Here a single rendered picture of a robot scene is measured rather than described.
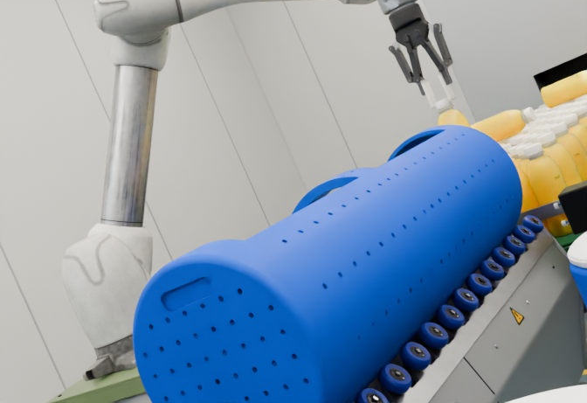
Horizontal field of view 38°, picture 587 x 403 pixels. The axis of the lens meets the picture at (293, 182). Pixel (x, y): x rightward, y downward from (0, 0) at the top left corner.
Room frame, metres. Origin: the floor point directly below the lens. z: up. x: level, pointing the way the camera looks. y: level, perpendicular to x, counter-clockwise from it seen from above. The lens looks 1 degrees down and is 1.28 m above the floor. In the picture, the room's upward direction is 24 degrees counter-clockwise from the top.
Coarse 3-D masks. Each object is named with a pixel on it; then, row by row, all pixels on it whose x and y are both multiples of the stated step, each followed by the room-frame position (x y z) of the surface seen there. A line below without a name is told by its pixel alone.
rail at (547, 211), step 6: (546, 204) 1.82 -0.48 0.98; (552, 204) 1.81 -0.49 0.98; (528, 210) 1.84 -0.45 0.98; (534, 210) 1.83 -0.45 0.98; (540, 210) 1.82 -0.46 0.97; (546, 210) 1.82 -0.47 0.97; (552, 210) 1.81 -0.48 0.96; (558, 210) 1.80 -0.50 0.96; (522, 216) 1.84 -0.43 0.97; (534, 216) 1.83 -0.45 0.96; (540, 216) 1.83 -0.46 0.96; (546, 216) 1.82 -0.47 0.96; (552, 216) 1.81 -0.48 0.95
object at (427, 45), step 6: (420, 36) 1.90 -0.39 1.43; (420, 42) 1.91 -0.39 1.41; (426, 42) 1.91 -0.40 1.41; (426, 48) 1.91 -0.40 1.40; (432, 48) 1.92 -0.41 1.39; (432, 54) 1.90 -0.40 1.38; (438, 54) 1.92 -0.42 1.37; (432, 60) 1.91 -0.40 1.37; (438, 60) 1.90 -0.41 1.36; (438, 66) 1.90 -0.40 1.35
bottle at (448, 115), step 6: (444, 108) 1.91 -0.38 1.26; (450, 108) 1.91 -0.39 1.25; (444, 114) 1.91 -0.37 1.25; (450, 114) 1.90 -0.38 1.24; (456, 114) 1.90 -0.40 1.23; (462, 114) 1.91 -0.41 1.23; (438, 120) 1.92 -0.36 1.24; (444, 120) 1.90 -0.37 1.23; (450, 120) 1.89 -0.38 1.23; (456, 120) 1.89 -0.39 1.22; (462, 120) 1.90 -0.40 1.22; (468, 126) 1.90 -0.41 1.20
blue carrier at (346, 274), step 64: (448, 128) 1.69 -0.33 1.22; (320, 192) 1.37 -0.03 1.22; (384, 192) 1.28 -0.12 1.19; (448, 192) 1.39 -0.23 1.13; (512, 192) 1.62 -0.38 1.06; (192, 256) 1.01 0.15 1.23; (256, 256) 1.00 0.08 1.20; (320, 256) 1.05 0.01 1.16; (384, 256) 1.15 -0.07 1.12; (448, 256) 1.31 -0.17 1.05; (192, 320) 1.03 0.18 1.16; (256, 320) 0.98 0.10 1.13; (320, 320) 0.97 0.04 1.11; (384, 320) 1.10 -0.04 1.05; (192, 384) 1.05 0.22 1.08; (256, 384) 1.00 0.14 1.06; (320, 384) 0.96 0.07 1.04
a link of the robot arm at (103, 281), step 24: (96, 240) 1.77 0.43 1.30; (120, 240) 1.82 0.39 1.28; (72, 264) 1.75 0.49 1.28; (96, 264) 1.74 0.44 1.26; (120, 264) 1.76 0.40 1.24; (72, 288) 1.75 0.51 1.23; (96, 288) 1.73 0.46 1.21; (120, 288) 1.74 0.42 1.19; (96, 312) 1.73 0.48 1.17; (120, 312) 1.73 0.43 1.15; (96, 336) 1.75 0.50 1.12; (120, 336) 1.73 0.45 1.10
